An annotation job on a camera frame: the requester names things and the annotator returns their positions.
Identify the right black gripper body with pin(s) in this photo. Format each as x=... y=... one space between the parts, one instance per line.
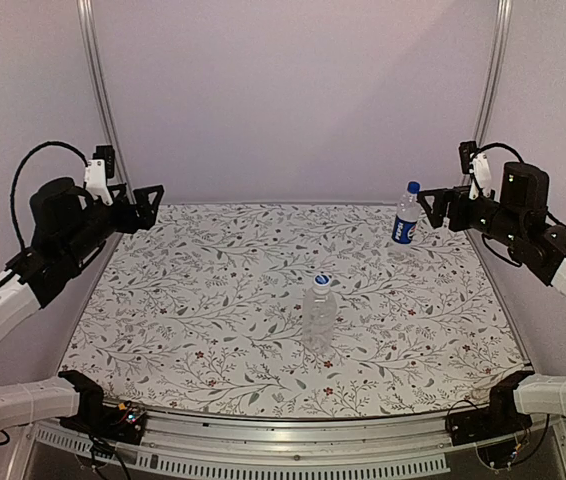
x=463 y=220

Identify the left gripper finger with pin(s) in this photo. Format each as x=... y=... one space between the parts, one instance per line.
x=148 y=196
x=139 y=217

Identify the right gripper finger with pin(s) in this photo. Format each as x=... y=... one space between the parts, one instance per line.
x=436 y=213
x=436 y=197

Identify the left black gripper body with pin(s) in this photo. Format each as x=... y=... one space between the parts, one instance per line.
x=120 y=224

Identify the clear plastic bottle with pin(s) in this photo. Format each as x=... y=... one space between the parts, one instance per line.
x=319 y=311

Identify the white Pocari Sweat cap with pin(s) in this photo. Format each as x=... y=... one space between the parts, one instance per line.
x=322 y=280

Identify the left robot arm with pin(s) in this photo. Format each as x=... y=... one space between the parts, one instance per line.
x=71 y=229

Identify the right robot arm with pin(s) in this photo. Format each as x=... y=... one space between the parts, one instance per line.
x=516 y=218

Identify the blue Pepsi bottle cap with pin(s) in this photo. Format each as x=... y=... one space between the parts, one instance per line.
x=413 y=187

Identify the floral patterned table mat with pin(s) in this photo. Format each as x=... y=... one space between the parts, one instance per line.
x=204 y=313

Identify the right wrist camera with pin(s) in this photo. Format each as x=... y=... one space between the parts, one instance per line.
x=474 y=164

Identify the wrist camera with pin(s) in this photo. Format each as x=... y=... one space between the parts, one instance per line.
x=474 y=164
x=99 y=170

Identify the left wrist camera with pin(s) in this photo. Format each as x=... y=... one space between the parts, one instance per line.
x=99 y=170

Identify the left aluminium frame post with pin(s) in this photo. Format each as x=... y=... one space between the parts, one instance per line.
x=90 y=42

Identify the aluminium frame post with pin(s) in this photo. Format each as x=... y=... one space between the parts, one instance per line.
x=496 y=63
x=90 y=42

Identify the right aluminium frame post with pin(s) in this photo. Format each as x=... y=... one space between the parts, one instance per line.
x=496 y=63

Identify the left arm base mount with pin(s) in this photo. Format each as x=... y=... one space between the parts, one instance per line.
x=108 y=417

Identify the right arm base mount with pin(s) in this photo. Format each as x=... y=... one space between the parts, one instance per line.
x=499 y=418

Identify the aluminium front rail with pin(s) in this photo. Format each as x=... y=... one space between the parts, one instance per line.
x=188 y=445

